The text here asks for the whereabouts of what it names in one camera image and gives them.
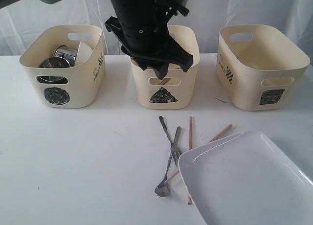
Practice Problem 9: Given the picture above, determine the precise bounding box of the stainless steel table knife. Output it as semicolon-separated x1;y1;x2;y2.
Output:
159;77;171;86

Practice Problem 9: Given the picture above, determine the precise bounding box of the cream bin with triangle mark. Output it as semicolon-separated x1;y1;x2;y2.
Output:
131;25;200;109

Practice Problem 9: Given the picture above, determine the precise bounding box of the wooden chopstick slanted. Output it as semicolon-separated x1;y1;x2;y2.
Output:
165;124;233;183

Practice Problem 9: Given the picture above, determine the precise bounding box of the white rectangular plate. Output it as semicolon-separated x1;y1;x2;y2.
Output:
178;130;313;225

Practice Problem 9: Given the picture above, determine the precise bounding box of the cream bin with square mark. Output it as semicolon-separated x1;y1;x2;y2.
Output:
216;24;310;111

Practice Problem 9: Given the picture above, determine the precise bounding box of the steel mug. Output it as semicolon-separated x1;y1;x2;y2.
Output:
53;45;78;67
39;57;70;68

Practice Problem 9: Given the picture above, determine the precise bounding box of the cream bin with circle mark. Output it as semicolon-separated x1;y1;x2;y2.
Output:
20;25;105;108

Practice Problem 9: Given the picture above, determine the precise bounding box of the wooden chopstick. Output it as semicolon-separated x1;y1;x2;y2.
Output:
188;116;193;205

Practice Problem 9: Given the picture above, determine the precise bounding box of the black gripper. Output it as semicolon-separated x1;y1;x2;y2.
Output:
105;0;193;80

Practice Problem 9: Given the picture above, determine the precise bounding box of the white ceramic bowl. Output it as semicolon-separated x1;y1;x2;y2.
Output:
75;41;92;66

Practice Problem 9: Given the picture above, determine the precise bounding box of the stainless steel spoon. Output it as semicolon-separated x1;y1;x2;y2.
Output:
158;116;182;167

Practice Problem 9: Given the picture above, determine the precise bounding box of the stainless steel bowl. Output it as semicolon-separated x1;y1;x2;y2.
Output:
37;76;68;85

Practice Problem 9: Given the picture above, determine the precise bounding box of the stainless steel fork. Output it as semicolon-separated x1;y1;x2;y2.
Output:
155;126;182;198

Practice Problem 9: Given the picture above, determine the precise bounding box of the white curtain backdrop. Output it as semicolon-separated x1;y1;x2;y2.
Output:
0;0;313;56

